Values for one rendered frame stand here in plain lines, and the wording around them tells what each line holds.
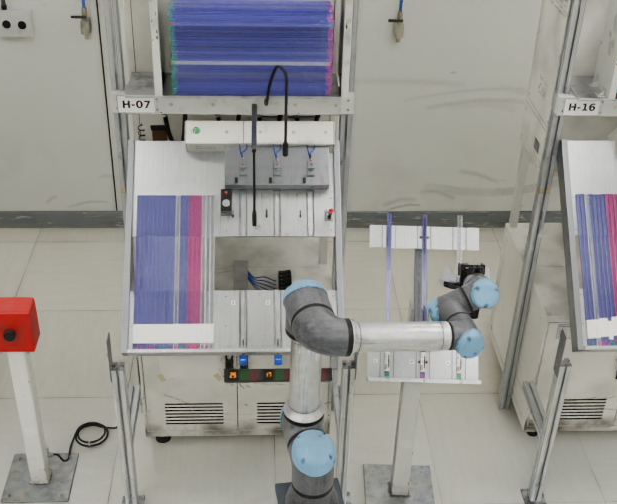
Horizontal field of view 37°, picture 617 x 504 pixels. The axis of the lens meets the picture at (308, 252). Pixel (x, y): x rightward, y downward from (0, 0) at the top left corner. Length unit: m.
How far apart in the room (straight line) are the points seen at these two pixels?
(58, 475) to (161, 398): 0.47
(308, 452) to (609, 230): 1.31
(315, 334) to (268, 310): 0.70
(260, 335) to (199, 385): 0.56
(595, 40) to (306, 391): 1.56
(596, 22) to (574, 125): 0.37
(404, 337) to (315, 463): 0.43
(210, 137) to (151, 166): 0.22
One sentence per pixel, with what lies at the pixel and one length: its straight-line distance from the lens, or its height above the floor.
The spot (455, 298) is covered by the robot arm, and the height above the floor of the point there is 1.13.
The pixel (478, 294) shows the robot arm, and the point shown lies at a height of 1.16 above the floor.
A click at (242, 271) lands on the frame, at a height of 0.66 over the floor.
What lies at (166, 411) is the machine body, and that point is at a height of 0.19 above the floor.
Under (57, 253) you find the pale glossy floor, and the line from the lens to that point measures 4.85.
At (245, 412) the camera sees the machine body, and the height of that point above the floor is 0.18.
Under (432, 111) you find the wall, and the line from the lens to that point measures 4.74.
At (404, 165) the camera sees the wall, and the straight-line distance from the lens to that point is 4.84.
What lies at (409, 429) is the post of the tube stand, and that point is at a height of 0.33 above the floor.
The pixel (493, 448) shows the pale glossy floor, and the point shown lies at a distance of 3.75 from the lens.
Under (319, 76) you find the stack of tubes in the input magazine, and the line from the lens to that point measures 2.97.
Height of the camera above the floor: 2.55
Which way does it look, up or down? 32 degrees down
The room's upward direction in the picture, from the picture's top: 2 degrees clockwise
